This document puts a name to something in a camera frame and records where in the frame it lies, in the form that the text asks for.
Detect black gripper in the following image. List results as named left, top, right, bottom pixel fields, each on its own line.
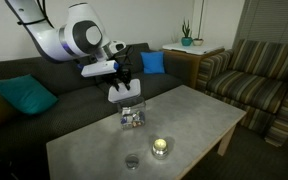
left=102, top=67, right=133, bottom=92

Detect white square container lid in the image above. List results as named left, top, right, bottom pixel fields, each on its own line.
left=107, top=78, right=142, bottom=104

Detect round grey metal lid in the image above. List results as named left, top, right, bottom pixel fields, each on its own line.
left=124, top=153, right=140, bottom=171

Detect clear container with snack packets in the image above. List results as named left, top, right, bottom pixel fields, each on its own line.
left=117, top=96, right=147, bottom=131

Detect blue cushion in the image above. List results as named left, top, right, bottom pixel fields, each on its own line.
left=140, top=50, right=166, bottom=75

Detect dark grey patterned sofa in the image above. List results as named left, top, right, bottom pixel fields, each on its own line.
left=0, top=42, right=193, bottom=180

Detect wooden side table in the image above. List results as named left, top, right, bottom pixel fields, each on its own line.
left=162, top=48, right=226, bottom=90

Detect silver candle jar yellow wax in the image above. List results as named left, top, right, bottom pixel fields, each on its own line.
left=151, top=137, right=169, bottom=160

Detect teal plant pot with plant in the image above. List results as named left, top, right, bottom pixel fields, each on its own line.
left=180, top=18, right=194, bottom=47

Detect small white plant pot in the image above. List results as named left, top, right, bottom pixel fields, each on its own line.
left=192, top=0, right=206, bottom=47

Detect teal cushion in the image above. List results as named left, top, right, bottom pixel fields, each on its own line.
left=0, top=73, right=59, bottom=116

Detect striped armchair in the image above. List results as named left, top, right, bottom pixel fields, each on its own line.
left=196, top=39, right=288, bottom=148

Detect window blinds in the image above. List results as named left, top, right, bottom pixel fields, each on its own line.
left=232, top=0, right=288, bottom=49

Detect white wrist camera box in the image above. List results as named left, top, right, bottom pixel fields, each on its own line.
left=80, top=59, right=120, bottom=79

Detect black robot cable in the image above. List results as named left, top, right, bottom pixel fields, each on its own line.
left=16, top=0, right=56, bottom=29

